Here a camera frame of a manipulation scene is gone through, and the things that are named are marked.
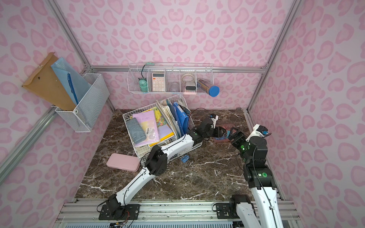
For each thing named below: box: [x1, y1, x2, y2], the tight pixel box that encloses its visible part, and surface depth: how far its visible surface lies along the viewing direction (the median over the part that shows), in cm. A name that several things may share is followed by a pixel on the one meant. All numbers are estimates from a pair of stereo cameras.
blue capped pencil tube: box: [197, 80, 221, 97], surface depth 86 cm
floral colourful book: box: [142, 106, 167, 128], surface depth 89 cm
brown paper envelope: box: [21, 52, 77, 111], surface depth 69 cm
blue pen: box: [67, 72, 79, 105], surface depth 68 cm
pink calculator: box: [152, 72, 165, 92], surface depth 97 cm
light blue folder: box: [50, 57, 93, 106], surface depth 72 cm
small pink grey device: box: [183, 81, 197, 95], surface depth 91 cm
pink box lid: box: [106, 152, 141, 172], surface depth 91 cm
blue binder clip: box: [180, 154, 190, 163], surface depth 93 cm
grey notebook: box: [125, 117, 147, 145], surface depth 78 cm
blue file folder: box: [172, 102, 189, 136], surface depth 90 cm
